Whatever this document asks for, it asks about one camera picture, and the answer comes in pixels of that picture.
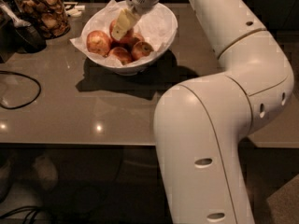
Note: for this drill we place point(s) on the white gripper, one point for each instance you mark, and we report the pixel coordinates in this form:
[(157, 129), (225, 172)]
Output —
[(127, 18)]

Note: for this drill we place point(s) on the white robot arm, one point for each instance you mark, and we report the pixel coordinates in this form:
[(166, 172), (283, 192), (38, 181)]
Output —
[(199, 123)]

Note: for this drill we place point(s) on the white bowl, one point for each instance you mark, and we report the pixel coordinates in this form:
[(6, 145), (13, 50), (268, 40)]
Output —
[(130, 68)]

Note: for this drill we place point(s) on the white paper liner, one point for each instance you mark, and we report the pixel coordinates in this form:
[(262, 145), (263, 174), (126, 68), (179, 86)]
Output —
[(160, 25)]

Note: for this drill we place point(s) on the small white items behind jar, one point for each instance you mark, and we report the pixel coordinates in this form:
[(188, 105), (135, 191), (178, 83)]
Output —
[(74, 10)]

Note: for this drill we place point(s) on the glass jar of dried chips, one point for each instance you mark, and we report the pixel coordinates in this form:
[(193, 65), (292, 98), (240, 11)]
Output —
[(48, 16)]

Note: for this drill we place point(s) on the black appliance with silver handle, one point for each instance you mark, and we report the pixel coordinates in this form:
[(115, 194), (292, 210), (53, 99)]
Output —
[(25, 35)]

